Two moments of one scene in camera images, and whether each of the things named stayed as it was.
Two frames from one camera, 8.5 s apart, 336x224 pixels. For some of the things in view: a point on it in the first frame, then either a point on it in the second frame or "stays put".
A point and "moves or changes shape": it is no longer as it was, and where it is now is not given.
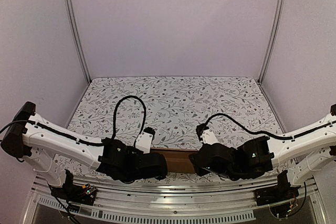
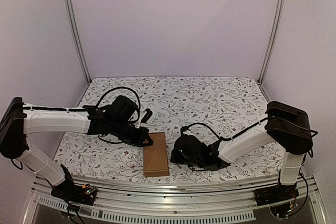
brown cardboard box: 178,160 moves or changes shape
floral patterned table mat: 234,109 stays put
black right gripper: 197,164 to 184,158
